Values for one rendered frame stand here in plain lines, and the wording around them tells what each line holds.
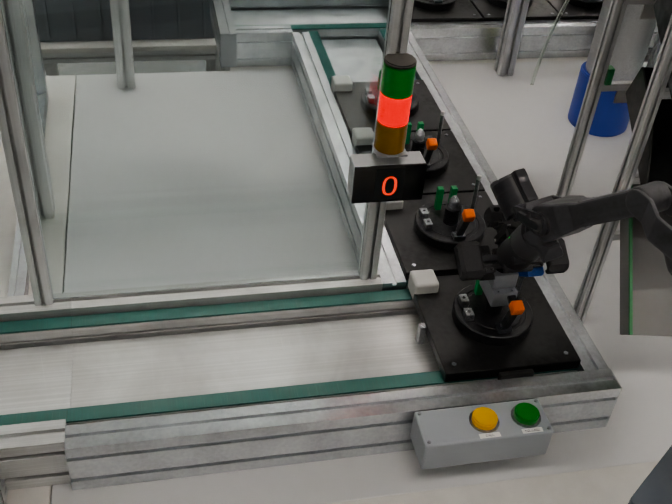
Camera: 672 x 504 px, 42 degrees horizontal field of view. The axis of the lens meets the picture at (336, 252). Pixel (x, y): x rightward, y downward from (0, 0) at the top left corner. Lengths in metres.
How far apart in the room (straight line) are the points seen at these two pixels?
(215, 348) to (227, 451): 0.22
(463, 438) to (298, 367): 0.31
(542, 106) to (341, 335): 1.13
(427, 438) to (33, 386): 0.64
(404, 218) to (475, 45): 0.98
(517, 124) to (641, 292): 0.88
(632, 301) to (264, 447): 0.66
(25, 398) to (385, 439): 0.58
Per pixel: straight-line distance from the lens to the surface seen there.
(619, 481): 1.54
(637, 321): 1.59
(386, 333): 1.57
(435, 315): 1.54
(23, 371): 1.53
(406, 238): 1.70
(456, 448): 1.38
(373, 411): 1.39
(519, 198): 1.35
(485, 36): 2.63
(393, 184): 1.43
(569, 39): 2.74
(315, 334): 1.56
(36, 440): 1.38
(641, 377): 1.71
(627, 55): 2.29
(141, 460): 1.38
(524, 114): 2.41
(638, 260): 1.60
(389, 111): 1.36
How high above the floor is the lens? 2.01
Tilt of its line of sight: 39 degrees down
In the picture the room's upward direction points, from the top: 5 degrees clockwise
